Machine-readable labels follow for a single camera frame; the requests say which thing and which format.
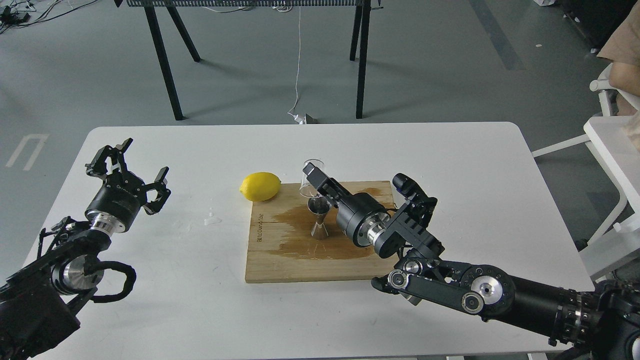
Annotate white side table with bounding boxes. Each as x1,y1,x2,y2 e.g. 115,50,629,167
579,116,640,280

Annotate small clear glass cup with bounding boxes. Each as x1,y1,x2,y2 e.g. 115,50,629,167
299,158,325,199

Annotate wooden cutting board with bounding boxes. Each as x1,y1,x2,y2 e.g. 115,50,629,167
245,183,398,284

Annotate white hanging cable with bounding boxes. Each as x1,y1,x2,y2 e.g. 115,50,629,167
288,6,319,125

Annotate black floor cables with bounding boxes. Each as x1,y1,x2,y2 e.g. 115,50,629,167
0,0,101,36

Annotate black metal table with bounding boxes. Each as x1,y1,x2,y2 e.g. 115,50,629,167
113,0,384,122

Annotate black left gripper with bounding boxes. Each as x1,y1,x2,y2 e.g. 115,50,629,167
85,137,171,234

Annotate steel double jigger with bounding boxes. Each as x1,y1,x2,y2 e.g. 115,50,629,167
307,196,332,240

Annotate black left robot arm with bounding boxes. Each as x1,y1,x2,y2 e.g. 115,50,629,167
0,138,171,360

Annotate white office chair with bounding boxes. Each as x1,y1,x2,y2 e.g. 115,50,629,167
530,61,640,158

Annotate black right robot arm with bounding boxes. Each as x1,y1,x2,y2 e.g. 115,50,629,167
302,162,639,360

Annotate yellow lemon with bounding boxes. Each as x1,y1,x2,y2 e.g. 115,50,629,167
239,172,281,202

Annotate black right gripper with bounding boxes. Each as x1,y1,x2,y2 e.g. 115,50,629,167
304,165,391,247

